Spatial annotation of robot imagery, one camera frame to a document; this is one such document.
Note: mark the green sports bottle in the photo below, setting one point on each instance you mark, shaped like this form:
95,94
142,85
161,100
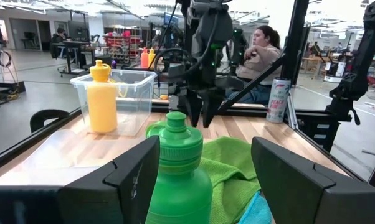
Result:
181,193

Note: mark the teal microfibre cloth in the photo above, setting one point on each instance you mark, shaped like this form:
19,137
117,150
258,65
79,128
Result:
257,211

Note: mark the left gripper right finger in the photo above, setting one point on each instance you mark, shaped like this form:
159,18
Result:
293,193

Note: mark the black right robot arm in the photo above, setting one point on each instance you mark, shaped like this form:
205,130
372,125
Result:
212,25

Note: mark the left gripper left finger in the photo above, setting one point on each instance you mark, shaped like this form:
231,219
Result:
119,199

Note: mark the yellow plastic bottle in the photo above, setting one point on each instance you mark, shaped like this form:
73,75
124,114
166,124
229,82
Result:
151,58

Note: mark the black aluminium table frame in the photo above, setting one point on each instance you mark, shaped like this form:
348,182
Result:
295,37

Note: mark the red parts shelf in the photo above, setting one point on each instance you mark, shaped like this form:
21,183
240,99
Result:
122,43

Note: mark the black control box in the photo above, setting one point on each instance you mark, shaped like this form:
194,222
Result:
321,137

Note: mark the green microfibre cloth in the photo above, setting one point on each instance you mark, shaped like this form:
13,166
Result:
228,168

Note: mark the silver aluminium bracket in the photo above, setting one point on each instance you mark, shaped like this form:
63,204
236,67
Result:
291,105

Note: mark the orange plastic bottle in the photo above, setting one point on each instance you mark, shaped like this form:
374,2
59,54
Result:
144,59

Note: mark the person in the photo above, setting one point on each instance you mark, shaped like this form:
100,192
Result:
58,40
259,59

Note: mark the large clear plastic bin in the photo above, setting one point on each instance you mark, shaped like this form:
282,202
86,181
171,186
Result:
137,99

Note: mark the black robot arm on stand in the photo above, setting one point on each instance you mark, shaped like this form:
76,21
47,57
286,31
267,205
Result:
362,62

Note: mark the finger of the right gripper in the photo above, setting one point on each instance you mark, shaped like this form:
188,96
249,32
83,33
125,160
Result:
193,107
212,109

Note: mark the yellow sports bottle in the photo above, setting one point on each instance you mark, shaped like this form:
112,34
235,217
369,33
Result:
101,105

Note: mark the white drink can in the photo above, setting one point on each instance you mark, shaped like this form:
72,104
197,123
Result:
278,99

